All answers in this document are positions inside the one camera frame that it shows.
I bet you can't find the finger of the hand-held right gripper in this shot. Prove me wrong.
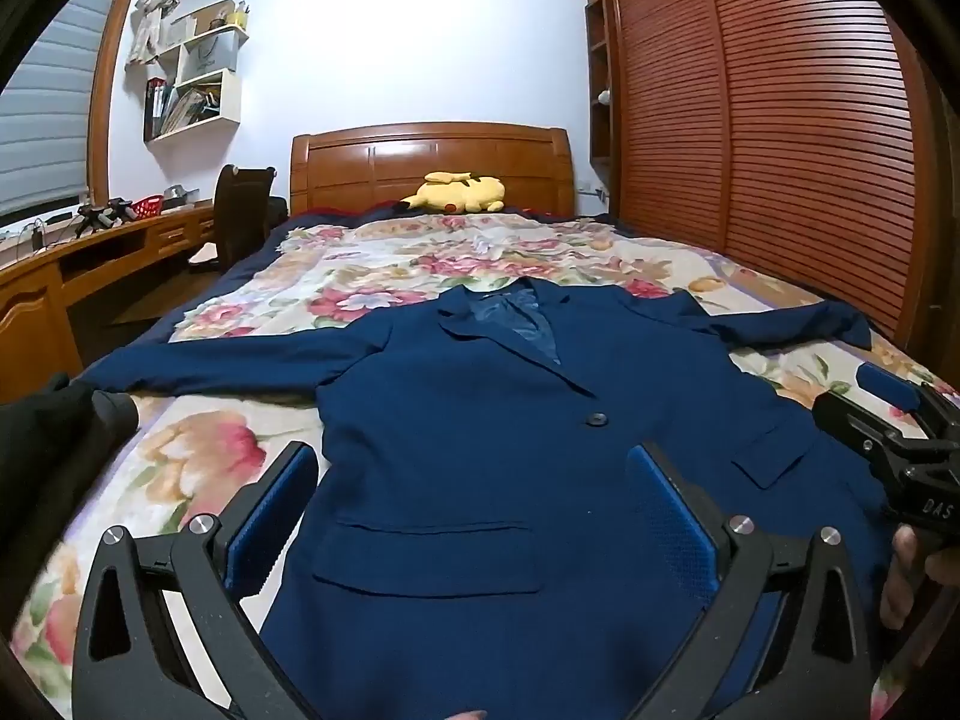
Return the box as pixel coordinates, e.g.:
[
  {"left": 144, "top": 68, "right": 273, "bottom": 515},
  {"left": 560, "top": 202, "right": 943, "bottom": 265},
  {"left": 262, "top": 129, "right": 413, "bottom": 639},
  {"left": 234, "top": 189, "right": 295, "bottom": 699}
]
[
  {"left": 812, "top": 388, "right": 946, "bottom": 500},
  {"left": 855, "top": 361, "right": 960, "bottom": 440}
]

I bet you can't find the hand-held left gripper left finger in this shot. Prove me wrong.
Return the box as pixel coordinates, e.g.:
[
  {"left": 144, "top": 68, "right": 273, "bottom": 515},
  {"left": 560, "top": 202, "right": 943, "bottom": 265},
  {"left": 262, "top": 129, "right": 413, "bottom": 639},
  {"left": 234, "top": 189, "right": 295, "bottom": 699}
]
[{"left": 71, "top": 441, "right": 323, "bottom": 720}]

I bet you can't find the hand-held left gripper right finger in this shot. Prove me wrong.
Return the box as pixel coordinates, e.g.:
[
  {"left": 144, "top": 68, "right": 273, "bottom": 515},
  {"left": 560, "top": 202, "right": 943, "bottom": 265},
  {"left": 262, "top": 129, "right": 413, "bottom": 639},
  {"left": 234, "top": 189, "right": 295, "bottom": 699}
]
[{"left": 626, "top": 441, "right": 893, "bottom": 720}]

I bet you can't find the blue suit jacket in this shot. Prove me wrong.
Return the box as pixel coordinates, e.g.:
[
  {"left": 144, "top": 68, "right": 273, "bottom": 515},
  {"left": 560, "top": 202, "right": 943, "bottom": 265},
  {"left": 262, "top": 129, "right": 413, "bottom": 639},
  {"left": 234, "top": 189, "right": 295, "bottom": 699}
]
[{"left": 81, "top": 277, "right": 897, "bottom": 720}]

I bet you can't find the person's right hand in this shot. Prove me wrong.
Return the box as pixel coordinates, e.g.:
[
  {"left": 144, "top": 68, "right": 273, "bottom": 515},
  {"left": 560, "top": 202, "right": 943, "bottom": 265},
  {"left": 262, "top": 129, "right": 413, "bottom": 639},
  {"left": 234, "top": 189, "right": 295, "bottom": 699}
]
[{"left": 879, "top": 523, "right": 922, "bottom": 631}]

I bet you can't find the floral blanket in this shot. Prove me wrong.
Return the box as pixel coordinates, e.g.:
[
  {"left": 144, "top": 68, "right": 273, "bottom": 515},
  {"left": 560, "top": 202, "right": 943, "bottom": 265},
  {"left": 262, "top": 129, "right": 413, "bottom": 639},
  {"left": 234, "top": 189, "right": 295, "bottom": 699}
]
[{"left": 11, "top": 211, "right": 960, "bottom": 720}]

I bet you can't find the dark cloth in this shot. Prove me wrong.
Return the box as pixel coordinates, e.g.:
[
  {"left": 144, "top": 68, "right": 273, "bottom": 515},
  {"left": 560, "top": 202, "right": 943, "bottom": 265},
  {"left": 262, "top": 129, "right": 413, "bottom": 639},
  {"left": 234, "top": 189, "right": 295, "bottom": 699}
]
[{"left": 0, "top": 371, "right": 143, "bottom": 563}]

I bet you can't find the wooden louvered wardrobe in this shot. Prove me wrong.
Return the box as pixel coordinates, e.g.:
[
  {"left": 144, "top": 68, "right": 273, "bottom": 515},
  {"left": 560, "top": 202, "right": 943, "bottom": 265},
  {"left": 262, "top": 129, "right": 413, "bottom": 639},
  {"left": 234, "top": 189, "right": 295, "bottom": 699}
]
[{"left": 581, "top": 0, "right": 946, "bottom": 361}]

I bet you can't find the dark desk chair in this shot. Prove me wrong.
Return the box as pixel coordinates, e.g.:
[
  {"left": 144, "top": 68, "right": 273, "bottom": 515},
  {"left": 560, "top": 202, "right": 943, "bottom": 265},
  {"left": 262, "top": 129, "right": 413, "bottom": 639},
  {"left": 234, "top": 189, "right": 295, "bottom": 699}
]
[{"left": 187, "top": 163, "right": 290, "bottom": 275}]

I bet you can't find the wooden desk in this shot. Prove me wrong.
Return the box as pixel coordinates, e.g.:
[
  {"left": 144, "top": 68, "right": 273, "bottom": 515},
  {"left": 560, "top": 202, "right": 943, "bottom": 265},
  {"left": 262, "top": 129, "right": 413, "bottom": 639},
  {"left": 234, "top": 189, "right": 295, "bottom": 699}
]
[{"left": 0, "top": 199, "right": 226, "bottom": 406}]

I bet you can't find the black tripod stand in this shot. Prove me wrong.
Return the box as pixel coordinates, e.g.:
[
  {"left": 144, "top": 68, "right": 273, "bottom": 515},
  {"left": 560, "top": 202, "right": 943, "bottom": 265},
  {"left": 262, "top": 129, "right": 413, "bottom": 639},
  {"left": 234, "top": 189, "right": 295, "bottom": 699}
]
[{"left": 75, "top": 199, "right": 136, "bottom": 232}]

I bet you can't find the wooden bed headboard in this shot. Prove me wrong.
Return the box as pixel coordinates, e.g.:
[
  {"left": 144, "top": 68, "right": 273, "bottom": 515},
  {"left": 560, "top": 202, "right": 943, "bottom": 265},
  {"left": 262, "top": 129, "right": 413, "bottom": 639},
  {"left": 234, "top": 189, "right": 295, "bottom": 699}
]
[{"left": 290, "top": 122, "right": 577, "bottom": 220}]

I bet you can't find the yellow plush toy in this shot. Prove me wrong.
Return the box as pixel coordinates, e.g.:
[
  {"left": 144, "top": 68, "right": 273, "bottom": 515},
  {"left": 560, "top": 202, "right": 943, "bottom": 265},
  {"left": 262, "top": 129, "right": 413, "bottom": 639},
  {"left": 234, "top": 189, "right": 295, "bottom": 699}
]
[{"left": 397, "top": 171, "right": 506, "bottom": 215}]

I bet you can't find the row of books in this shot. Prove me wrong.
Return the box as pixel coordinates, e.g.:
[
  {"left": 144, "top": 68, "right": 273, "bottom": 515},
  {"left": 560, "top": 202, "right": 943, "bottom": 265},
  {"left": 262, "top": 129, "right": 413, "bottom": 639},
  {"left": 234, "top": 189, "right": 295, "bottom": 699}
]
[{"left": 144, "top": 77, "right": 226, "bottom": 140}]

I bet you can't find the grey window blind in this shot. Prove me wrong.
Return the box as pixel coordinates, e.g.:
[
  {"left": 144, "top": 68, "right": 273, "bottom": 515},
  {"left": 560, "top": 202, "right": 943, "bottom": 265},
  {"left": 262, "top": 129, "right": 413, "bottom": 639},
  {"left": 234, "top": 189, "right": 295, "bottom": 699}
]
[{"left": 0, "top": 0, "right": 132, "bottom": 222}]

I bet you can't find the white feather decoration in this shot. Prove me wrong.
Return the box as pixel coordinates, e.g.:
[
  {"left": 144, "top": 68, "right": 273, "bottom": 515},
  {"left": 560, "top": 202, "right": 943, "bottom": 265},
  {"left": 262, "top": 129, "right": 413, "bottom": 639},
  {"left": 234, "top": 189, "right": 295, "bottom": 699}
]
[{"left": 127, "top": 0, "right": 205, "bottom": 65}]

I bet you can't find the white wall shelf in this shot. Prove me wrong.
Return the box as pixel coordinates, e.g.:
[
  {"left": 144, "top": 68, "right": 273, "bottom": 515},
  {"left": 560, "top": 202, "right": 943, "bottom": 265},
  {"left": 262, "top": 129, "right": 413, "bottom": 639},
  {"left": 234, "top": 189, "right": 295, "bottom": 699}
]
[{"left": 124, "top": 0, "right": 250, "bottom": 142}]

